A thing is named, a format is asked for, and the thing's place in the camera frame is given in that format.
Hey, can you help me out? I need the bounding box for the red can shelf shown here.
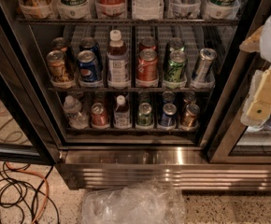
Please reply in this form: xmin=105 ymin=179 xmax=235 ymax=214
xmin=91 ymin=103 xmax=109 ymax=127
xmin=136 ymin=49 xmax=158 ymax=81

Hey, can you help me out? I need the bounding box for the black cable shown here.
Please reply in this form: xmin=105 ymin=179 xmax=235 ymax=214
xmin=0 ymin=161 xmax=61 ymax=224

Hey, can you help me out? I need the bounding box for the clear water bottle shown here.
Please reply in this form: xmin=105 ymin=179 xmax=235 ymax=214
xmin=63 ymin=95 xmax=89 ymax=130

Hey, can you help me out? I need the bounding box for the orange cable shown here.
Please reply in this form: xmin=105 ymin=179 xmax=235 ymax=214
xmin=5 ymin=161 xmax=50 ymax=224

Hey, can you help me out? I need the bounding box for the tea bottle middle shelf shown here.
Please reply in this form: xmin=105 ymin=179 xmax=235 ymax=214
xmin=107 ymin=30 xmax=130 ymax=89

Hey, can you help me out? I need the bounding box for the rear blue can middle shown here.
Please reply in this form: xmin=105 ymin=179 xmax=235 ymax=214
xmin=79 ymin=36 xmax=103 ymax=70

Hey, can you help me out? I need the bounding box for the bronze can bottom shelf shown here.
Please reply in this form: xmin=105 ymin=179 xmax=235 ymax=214
xmin=180 ymin=104 xmax=200 ymax=128

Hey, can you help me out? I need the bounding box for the rear green can middle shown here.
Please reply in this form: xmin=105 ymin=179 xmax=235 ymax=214
xmin=163 ymin=37 xmax=185 ymax=68

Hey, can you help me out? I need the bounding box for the red can middle shelf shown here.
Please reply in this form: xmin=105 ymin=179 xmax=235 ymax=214
xmin=136 ymin=49 xmax=158 ymax=81

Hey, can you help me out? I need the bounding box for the rear red can middle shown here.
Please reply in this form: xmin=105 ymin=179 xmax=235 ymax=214
xmin=139 ymin=36 xmax=157 ymax=50

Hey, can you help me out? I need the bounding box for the stainless steel fridge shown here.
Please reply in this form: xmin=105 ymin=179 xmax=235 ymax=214
xmin=0 ymin=0 xmax=271 ymax=191

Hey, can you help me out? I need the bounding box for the blue pepsi can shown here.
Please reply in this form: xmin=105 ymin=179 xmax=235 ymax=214
xmin=77 ymin=50 xmax=102 ymax=82

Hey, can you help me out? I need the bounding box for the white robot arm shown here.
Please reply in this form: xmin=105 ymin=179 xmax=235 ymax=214
xmin=239 ymin=15 xmax=271 ymax=126

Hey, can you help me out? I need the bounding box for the green can bottom shelf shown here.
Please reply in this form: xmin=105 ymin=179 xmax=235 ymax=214
xmin=137 ymin=103 xmax=152 ymax=127

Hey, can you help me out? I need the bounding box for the silver slim can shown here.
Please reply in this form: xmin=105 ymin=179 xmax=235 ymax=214
xmin=192 ymin=48 xmax=217 ymax=82

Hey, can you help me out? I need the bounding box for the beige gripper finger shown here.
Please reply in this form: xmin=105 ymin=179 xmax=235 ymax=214
xmin=239 ymin=26 xmax=263 ymax=53
xmin=247 ymin=66 xmax=271 ymax=120

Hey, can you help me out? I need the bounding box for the tea bottle bottom shelf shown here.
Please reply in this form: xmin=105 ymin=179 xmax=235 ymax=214
xmin=114 ymin=95 xmax=131 ymax=129

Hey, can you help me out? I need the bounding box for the tea bottle shelf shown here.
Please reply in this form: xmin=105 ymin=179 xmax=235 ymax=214
xmin=107 ymin=30 xmax=130 ymax=89
xmin=114 ymin=95 xmax=131 ymax=129

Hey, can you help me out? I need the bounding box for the green can shelf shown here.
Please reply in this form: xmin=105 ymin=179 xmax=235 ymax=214
xmin=164 ymin=50 xmax=187 ymax=83
xmin=137 ymin=103 xmax=152 ymax=127

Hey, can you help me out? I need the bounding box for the clear plastic bag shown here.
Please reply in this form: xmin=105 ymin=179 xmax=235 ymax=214
xmin=81 ymin=180 xmax=185 ymax=224

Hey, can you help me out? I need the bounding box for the rear gold can middle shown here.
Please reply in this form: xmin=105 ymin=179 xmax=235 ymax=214
xmin=50 ymin=36 xmax=76 ymax=70

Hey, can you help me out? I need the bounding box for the blue can bottom shelf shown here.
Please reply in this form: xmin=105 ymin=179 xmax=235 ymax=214
xmin=158 ymin=103 xmax=177 ymax=128

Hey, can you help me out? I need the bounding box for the gold can middle shelf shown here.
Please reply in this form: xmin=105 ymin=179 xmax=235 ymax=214
xmin=47 ymin=50 xmax=74 ymax=83

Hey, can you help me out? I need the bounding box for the red can bottom shelf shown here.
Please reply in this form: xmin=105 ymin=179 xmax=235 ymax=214
xmin=91 ymin=103 xmax=109 ymax=127

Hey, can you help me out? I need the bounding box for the green can middle shelf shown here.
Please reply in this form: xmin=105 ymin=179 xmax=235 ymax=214
xmin=164 ymin=50 xmax=187 ymax=83

